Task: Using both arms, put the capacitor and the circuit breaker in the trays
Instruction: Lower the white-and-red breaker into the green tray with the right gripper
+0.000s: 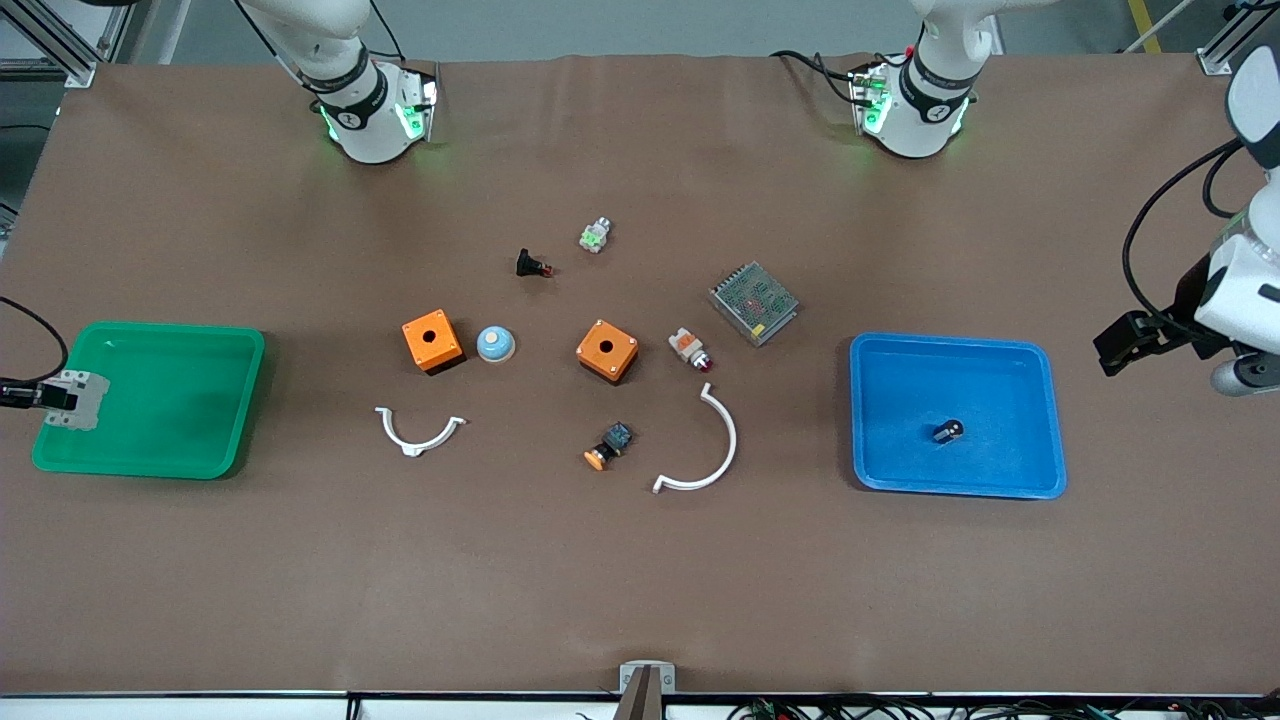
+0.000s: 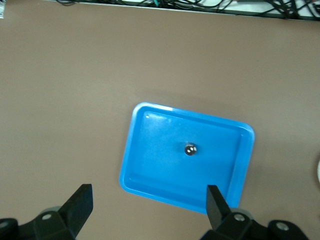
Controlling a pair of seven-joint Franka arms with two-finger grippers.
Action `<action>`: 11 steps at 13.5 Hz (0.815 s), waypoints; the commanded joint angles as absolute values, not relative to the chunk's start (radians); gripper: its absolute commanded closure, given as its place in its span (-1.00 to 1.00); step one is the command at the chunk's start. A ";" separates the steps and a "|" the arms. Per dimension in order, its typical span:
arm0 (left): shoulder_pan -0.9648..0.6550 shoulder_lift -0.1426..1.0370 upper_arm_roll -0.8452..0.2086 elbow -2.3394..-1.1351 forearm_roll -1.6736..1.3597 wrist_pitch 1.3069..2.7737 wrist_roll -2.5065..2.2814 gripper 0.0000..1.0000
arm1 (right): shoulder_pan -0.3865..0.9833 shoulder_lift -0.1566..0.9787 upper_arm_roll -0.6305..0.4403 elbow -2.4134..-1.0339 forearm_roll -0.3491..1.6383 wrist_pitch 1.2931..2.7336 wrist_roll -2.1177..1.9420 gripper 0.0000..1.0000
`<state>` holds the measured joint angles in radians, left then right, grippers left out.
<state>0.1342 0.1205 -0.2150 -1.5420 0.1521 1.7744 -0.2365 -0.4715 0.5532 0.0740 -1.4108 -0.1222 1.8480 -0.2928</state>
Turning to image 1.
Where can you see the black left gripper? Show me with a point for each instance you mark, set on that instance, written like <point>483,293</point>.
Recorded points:
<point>1190,297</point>

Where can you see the white red circuit breaker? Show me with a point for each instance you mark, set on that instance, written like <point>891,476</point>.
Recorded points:
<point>92,400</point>

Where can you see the black cylindrical capacitor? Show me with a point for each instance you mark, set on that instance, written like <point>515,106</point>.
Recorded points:
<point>948,432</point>

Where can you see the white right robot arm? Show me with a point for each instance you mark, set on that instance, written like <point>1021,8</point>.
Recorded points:
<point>360,120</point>

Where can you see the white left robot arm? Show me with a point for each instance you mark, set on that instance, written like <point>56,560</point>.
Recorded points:
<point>915,120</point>

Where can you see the green plastic tray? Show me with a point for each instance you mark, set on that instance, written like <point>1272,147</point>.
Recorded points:
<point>170,400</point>

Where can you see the blue plastic tray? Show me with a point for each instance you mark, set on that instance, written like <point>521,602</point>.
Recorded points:
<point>1000,380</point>

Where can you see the small white pipe clamp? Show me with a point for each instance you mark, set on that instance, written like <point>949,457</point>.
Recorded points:
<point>410,445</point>

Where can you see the silver mesh power supply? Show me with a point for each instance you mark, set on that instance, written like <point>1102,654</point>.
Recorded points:
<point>753,303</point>

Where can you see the orange button box with hole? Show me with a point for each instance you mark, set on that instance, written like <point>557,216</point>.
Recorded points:
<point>607,350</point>
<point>432,340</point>

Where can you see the large white arc clamp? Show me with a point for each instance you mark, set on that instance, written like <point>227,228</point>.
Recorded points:
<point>730,440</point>

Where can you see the red indicator lamp orange body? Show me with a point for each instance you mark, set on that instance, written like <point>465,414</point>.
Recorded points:
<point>686,346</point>

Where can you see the blue dome button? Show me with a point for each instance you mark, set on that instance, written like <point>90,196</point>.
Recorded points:
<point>496,345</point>

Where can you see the black indicator lamp red tip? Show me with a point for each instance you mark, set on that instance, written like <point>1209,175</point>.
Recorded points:
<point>527,263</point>

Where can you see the brown table mat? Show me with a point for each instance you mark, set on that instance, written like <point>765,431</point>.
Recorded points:
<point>640,570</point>

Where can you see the orange mushroom push button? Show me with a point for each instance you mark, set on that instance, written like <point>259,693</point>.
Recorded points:
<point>598,458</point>

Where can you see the aluminium frame profile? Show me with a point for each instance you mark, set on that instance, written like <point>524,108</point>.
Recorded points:
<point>1215,58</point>
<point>75,68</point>
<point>115,30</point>

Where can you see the green white switch block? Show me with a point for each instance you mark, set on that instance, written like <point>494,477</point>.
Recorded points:
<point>595,236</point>

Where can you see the grey metal bracket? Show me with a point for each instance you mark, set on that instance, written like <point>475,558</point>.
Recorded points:
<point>668,680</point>

